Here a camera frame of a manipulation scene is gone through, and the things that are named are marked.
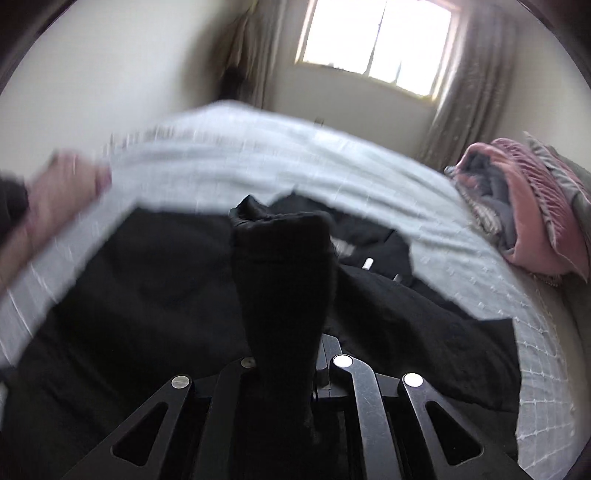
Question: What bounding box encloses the folded pink floral quilt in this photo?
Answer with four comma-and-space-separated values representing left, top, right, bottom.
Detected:
1, 151, 112, 291

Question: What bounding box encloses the beige curtain right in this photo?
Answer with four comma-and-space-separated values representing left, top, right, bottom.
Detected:
418, 2, 518, 172

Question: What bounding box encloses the beige curtain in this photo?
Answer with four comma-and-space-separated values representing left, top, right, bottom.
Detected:
418, 2, 518, 172
217, 1, 287, 111

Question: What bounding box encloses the pink and grey bedding pile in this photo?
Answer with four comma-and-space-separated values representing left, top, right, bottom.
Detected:
445, 134, 590, 282

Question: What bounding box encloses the bright window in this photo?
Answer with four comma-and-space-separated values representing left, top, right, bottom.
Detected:
295, 0, 461, 100

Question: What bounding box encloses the black padded coat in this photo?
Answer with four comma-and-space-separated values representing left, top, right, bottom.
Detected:
1, 194, 521, 479

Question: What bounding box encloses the beige curtain left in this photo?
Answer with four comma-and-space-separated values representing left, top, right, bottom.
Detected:
217, 1, 287, 111

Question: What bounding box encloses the grey tufted bedspread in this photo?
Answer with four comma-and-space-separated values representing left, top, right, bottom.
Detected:
1, 102, 588, 479

